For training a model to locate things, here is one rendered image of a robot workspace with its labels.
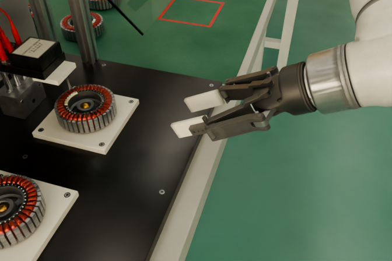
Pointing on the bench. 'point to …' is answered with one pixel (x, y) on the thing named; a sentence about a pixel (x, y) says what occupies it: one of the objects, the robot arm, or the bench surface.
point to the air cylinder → (21, 98)
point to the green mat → (219, 46)
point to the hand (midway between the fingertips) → (196, 114)
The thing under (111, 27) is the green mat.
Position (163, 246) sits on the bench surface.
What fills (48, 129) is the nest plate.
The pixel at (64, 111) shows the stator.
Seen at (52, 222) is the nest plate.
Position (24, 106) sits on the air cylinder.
